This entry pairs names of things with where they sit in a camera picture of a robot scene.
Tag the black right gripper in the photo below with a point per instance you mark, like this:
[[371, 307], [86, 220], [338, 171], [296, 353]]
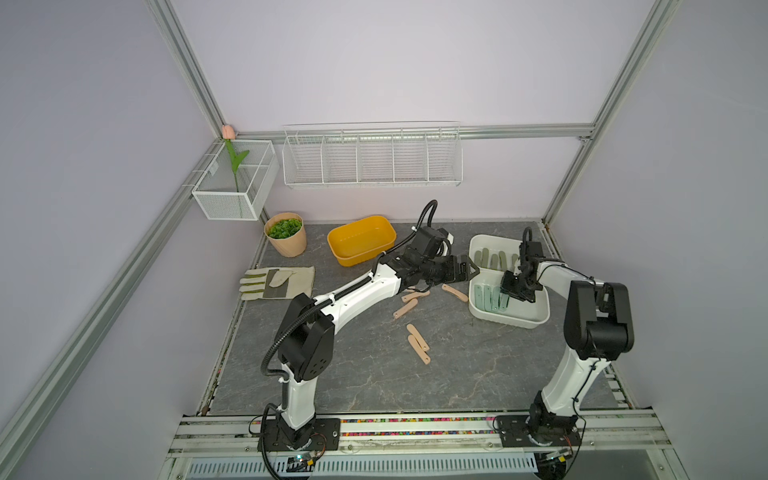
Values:
[[504, 286]]

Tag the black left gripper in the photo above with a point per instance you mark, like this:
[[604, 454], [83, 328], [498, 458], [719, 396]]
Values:
[[453, 275]]

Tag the mint knife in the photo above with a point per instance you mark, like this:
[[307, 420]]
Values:
[[496, 299], [504, 302], [479, 297], [487, 298]]

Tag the white basin with knives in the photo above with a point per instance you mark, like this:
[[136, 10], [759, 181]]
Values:
[[495, 244]]

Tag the yellow plastic basin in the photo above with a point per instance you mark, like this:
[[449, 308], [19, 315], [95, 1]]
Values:
[[362, 240]]

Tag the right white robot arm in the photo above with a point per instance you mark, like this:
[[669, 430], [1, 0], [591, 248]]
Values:
[[597, 328]]

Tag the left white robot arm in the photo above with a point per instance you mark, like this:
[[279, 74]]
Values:
[[303, 344]]

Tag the peach knife top right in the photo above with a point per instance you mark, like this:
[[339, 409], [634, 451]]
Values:
[[455, 292]]

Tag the peach knife top centre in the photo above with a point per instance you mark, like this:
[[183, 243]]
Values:
[[413, 296]]

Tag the peach knife upright middle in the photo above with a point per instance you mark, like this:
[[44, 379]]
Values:
[[405, 309]]

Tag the peach knife lower middle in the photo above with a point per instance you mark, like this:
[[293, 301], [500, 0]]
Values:
[[421, 342]]

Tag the peach knife bottom of pile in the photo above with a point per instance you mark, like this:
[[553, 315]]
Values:
[[420, 351]]

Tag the peach plastic plant pot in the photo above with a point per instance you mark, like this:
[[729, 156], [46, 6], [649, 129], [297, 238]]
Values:
[[290, 247]]

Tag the green artificial plant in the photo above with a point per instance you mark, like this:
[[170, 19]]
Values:
[[285, 228]]

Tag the beige green work glove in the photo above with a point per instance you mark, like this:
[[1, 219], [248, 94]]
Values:
[[276, 283]]

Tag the small white mesh basket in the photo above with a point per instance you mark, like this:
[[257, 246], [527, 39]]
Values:
[[215, 191]]

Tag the artificial pink tulip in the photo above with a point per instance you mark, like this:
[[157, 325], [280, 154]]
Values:
[[236, 157]]

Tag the white wire wall shelf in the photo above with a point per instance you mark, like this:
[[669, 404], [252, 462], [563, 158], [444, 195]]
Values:
[[373, 154]]

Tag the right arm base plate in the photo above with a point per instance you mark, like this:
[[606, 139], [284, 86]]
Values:
[[518, 430]]

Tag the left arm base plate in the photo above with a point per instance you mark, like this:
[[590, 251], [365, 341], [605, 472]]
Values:
[[318, 434]]

